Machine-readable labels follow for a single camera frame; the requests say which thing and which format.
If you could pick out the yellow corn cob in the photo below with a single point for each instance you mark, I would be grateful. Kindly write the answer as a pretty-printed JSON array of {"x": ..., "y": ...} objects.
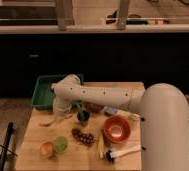
[{"x": 100, "y": 146}]

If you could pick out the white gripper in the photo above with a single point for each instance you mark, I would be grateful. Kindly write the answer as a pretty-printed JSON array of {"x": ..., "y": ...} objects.
[{"x": 61, "y": 107}]

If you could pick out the red-brown bowl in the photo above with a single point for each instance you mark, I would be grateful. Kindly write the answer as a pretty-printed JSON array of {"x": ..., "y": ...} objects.
[{"x": 116, "y": 129}]

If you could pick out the green plastic tray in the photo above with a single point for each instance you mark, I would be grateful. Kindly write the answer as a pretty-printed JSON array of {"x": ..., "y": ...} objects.
[{"x": 43, "y": 94}]

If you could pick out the green round fruit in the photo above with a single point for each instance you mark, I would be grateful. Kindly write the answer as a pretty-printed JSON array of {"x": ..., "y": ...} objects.
[{"x": 60, "y": 144}]

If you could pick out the black tripod stand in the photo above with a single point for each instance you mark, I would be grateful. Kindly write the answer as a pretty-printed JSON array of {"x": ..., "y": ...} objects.
[{"x": 5, "y": 146}]

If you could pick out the black white brush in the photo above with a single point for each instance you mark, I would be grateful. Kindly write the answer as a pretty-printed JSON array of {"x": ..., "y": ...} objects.
[{"x": 112, "y": 155}]

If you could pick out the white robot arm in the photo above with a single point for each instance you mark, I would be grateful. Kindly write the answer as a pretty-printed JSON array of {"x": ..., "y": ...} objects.
[{"x": 164, "y": 113}]

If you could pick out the grey small block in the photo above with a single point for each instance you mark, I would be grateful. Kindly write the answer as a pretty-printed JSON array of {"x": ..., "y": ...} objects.
[{"x": 109, "y": 111}]

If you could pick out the purple grape bunch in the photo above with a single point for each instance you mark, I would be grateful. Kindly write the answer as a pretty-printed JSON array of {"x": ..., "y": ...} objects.
[{"x": 84, "y": 138}]

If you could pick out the orange peach fruit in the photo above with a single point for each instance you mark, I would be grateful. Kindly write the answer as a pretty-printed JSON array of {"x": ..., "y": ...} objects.
[{"x": 47, "y": 149}]

